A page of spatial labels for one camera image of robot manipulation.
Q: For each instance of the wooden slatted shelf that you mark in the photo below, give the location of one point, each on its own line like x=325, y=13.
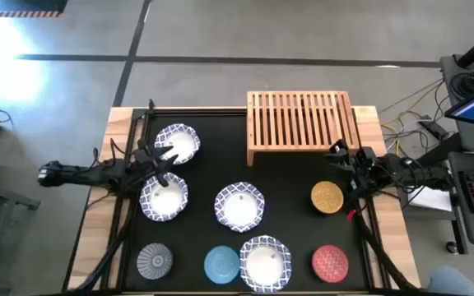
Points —
x=294, y=148

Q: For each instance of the black box with striped edge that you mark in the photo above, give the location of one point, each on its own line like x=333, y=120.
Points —
x=19, y=6

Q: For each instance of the person's leg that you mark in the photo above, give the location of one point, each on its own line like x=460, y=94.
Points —
x=455, y=283

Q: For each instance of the grey patterned ceramic bowl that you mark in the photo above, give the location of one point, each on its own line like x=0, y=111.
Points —
x=154, y=261

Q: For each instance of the black caster wheel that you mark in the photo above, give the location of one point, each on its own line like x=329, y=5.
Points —
x=452, y=247

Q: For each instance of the blue bowl with yellow inside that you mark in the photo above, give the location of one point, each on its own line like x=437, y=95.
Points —
x=326, y=197

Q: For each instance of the red wave patterned bowl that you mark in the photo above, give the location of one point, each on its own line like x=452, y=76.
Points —
x=330, y=264

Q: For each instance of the white paper sheet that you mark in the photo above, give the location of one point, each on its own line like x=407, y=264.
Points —
x=424, y=199

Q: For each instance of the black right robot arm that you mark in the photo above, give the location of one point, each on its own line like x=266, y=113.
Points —
x=397, y=170

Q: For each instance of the red clip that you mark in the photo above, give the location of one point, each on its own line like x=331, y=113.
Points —
x=350, y=214

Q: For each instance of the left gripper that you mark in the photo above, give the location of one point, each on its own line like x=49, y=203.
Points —
x=145, y=158

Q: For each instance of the blue white patterned paper bowl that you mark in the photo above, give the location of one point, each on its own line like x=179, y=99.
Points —
x=185, y=141
x=265, y=267
x=239, y=209
x=165, y=203

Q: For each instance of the orange bowl with blue inside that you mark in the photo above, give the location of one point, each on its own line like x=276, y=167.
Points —
x=221, y=265

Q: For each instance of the black power strip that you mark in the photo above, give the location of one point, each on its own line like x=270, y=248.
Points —
x=432, y=129

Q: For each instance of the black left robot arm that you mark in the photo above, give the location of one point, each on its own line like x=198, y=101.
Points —
x=80, y=174

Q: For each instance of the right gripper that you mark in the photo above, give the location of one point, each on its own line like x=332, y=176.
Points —
x=364, y=160

